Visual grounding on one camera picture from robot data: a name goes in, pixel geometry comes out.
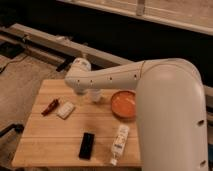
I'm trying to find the white squeeze bottle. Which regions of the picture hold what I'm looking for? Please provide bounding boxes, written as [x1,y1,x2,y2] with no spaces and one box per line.
[110,125,130,166]

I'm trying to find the black device on floor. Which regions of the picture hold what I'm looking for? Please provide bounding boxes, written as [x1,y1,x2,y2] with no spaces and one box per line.
[0,42,24,59]

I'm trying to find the wooden table board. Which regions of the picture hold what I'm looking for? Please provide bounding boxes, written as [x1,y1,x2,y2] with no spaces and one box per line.
[11,78,142,168]

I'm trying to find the orange bowl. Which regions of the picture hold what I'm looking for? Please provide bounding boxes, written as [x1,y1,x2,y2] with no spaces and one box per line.
[111,91,136,118]

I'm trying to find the black clamp handle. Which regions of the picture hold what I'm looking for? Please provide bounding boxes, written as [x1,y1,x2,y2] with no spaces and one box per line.
[0,124,24,137]

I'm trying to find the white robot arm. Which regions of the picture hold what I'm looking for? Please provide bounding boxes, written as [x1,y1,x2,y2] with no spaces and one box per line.
[65,58,208,171]

